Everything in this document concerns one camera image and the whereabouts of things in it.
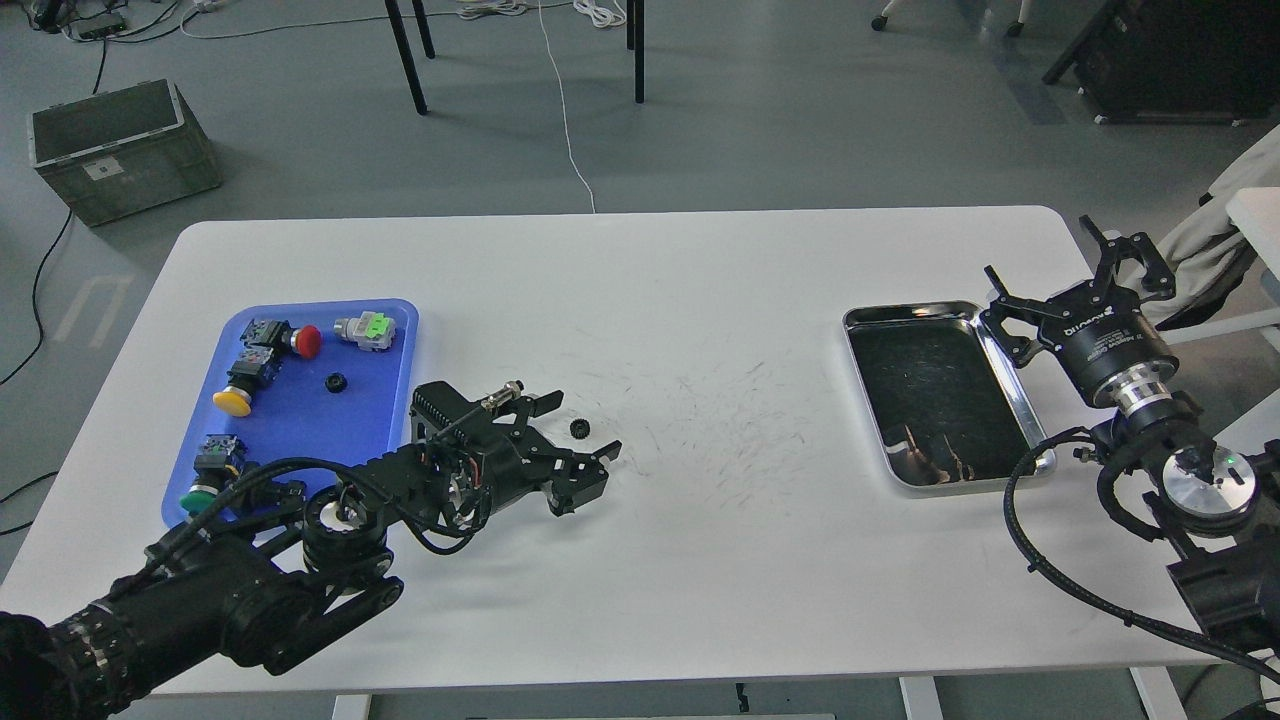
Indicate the black selector switch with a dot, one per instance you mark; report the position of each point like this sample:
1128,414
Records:
270,494

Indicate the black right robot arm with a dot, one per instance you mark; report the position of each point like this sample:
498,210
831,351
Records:
1161,478

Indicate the green grey switch module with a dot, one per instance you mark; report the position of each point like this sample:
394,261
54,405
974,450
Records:
369,331

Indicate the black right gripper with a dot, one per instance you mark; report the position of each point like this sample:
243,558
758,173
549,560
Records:
1094,333

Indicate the black equipment case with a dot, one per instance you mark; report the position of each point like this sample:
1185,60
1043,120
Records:
1142,61

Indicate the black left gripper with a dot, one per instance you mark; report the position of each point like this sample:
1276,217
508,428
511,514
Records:
515,459

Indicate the green plastic crate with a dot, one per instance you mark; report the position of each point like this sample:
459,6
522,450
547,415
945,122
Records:
114,155

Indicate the red push button switch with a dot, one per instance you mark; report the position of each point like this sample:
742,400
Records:
282,338

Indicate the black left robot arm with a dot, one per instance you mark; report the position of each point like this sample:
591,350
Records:
294,555

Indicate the blue plastic tray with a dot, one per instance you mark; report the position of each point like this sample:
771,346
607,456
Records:
296,416

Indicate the silver metal tray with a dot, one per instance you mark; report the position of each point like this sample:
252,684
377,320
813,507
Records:
950,412

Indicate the black table leg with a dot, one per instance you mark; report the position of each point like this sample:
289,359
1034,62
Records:
398,27

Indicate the green push button switch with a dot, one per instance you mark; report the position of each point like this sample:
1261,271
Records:
220,459

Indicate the beige cloth on chair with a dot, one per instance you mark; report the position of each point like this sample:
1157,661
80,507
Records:
1207,253

